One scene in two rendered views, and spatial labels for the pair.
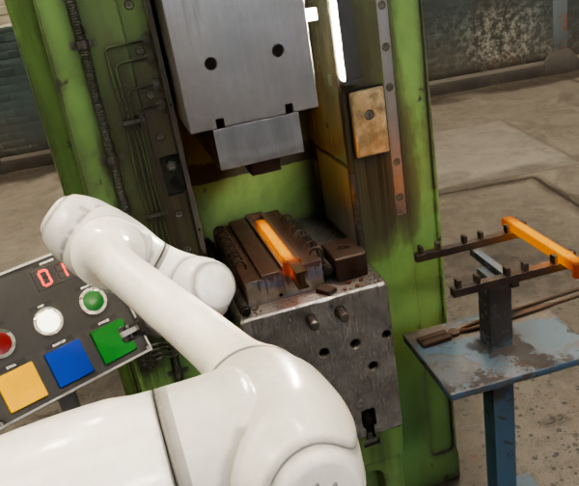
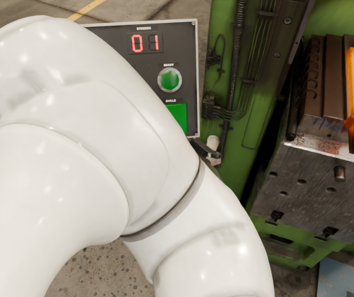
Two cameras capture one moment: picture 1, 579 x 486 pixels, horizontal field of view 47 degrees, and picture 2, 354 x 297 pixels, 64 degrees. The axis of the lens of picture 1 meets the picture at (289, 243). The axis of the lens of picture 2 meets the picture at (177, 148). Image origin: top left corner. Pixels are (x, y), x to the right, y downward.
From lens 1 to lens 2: 0.85 m
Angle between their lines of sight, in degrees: 38
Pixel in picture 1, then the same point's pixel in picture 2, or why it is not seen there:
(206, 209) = (315, 13)
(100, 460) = not seen: outside the picture
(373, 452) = (317, 242)
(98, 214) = (49, 113)
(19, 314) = not seen: hidden behind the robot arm
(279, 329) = (308, 161)
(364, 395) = (338, 221)
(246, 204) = (351, 23)
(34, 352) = not seen: hidden behind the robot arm
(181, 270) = (183, 273)
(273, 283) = (329, 125)
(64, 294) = (147, 65)
